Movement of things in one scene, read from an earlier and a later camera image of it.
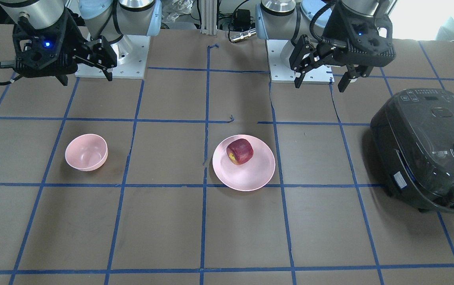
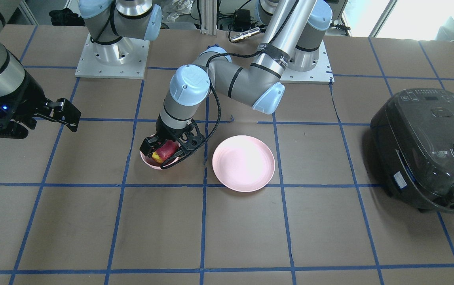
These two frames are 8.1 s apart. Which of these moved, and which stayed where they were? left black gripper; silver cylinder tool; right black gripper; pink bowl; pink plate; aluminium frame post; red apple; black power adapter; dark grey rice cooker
Moved: left black gripper; red apple; right black gripper; pink bowl
Stayed: pink plate; aluminium frame post; dark grey rice cooker; silver cylinder tool; black power adapter
